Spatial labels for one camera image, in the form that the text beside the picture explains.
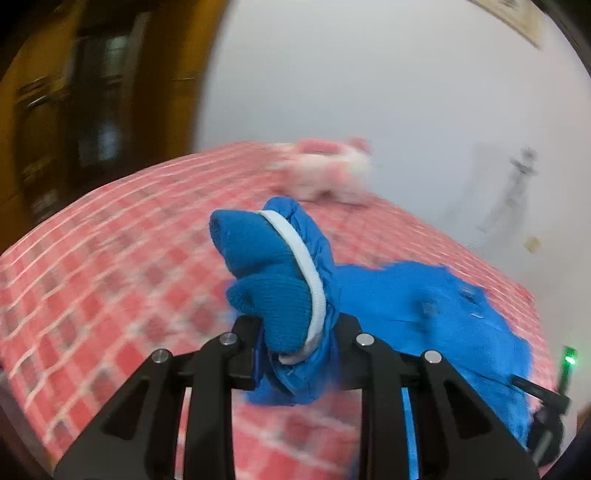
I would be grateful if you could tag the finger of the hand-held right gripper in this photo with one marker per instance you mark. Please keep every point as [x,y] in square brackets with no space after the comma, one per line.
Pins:
[535,389]

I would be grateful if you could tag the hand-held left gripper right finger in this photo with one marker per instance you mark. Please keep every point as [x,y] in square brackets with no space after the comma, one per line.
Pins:
[351,337]

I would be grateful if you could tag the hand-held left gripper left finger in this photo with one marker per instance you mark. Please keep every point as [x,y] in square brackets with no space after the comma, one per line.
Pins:
[244,360]

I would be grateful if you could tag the blue puffer jacket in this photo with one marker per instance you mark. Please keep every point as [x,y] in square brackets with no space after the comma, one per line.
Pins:
[415,295]

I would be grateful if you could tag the red checked blanket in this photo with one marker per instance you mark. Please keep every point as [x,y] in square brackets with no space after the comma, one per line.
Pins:
[115,277]

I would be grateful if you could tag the pink plush unicorn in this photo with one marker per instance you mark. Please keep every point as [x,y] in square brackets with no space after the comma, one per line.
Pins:
[323,170]

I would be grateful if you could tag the brown wooden door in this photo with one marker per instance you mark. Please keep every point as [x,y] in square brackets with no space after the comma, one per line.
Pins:
[175,69]

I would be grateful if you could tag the beige wall socket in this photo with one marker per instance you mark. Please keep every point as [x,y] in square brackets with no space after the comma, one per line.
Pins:
[534,244]

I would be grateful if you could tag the grey camera stand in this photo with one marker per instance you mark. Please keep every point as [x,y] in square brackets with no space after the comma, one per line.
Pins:
[512,194]

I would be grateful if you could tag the framed wall picture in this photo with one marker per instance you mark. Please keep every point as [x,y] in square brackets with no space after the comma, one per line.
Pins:
[517,18]

